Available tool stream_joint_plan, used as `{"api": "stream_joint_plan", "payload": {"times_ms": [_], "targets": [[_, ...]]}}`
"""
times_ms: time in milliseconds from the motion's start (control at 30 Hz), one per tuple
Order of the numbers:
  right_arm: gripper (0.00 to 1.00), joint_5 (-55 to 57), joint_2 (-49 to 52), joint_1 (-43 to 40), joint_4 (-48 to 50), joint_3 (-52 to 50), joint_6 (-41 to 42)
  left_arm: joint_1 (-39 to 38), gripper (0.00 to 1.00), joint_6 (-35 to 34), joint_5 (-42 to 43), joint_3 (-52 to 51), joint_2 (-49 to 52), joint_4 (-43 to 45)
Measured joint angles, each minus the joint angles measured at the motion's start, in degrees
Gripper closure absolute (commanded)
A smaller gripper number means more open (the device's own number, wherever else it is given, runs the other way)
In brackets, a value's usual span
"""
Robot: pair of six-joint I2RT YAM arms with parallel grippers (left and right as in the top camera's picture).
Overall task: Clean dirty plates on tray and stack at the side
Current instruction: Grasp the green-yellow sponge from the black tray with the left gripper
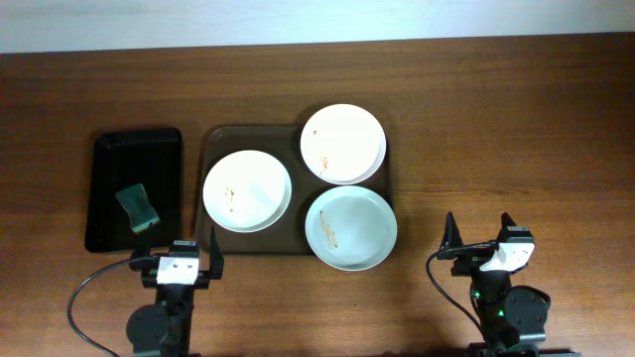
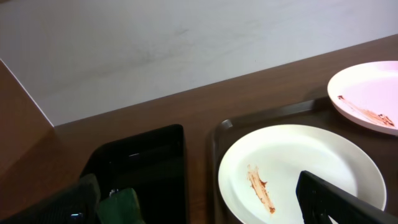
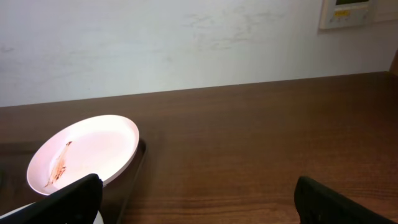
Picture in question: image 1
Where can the pale blue plate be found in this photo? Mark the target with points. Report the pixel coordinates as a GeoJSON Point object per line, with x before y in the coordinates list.
{"type": "Point", "coordinates": [351, 228]}

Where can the green scrubbing sponge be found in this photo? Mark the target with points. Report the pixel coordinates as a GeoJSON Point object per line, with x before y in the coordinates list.
{"type": "Point", "coordinates": [136, 203]}

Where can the black plastic tray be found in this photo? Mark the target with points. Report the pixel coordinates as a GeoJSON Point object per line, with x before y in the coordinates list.
{"type": "Point", "coordinates": [152, 158]}

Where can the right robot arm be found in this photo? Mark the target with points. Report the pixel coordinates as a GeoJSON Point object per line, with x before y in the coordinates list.
{"type": "Point", "coordinates": [511, 319]}

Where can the brown plastic serving tray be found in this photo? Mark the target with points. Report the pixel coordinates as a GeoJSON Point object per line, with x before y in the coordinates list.
{"type": "Point", "coordinates": [287, 235]}

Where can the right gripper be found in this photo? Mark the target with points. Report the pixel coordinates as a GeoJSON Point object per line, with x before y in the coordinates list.
{"type": "Point", "coordinates": [451, 248]}

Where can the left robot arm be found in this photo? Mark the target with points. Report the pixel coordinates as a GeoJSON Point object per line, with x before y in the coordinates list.
{"type": "Point", "coordinates": [163, 328]}

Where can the white plate top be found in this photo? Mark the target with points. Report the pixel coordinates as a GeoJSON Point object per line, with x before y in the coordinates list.
{"type": "Point", "coordinates": [343, 144]}

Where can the white plate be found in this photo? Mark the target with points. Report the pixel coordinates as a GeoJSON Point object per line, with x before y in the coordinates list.
{"type": "Point", "coordinates": [247, 191]}
{"type": "Point", "coordinates": [343, 144]}

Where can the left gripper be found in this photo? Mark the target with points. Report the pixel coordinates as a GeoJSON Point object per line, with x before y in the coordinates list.
{"type": "Point", "coordinates": [141, 261]}

